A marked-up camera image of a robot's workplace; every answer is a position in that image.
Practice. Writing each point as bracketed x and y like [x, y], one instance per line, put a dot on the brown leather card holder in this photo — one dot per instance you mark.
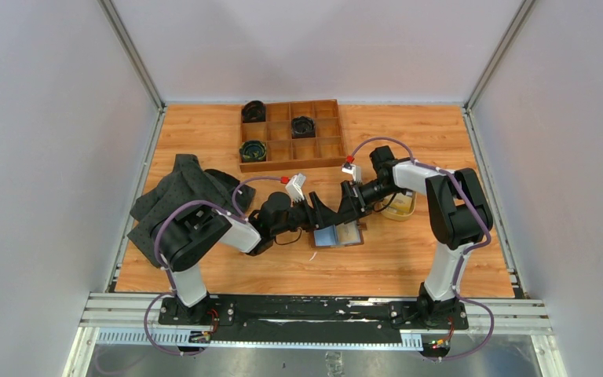
[343, 235]

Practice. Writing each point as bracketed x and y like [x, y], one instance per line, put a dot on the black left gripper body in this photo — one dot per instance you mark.
[298, 217]

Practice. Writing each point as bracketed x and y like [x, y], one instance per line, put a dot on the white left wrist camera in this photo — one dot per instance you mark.
[294, 187]

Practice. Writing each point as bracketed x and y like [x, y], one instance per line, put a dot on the credit cards in tray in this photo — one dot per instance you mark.
[403, 204]

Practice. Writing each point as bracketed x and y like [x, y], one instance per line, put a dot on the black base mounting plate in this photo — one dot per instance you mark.
[310, 319]

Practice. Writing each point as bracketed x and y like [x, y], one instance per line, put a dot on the black coiled belt middle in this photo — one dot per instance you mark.
[303, 127]

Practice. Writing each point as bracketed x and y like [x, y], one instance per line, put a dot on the wooden compartment tray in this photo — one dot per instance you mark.
[326, 149]

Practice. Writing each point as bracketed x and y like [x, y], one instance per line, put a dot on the dark grey dotted cloth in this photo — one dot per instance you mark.
[186, 182]

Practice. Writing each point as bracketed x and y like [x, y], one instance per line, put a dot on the black-green coiled belt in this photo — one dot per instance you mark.
[253, 151]

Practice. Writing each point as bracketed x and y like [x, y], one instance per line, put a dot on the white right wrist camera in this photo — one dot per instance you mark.
[354, 172]

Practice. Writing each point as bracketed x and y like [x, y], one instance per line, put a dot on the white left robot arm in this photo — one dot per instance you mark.
[182, 240]

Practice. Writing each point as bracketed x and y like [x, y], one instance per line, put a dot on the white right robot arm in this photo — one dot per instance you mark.
[459, 216]

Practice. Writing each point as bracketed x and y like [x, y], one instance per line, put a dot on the yellow oval card tray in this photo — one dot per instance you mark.
[391, 215]

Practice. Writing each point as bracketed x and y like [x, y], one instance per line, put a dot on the black coiled belt top-left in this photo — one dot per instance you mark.
[253, 112]

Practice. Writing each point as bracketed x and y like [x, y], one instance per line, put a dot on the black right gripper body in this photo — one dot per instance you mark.
[370, 192]

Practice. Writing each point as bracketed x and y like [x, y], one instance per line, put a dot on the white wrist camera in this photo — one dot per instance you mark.
[294, 187]
[354, 172]

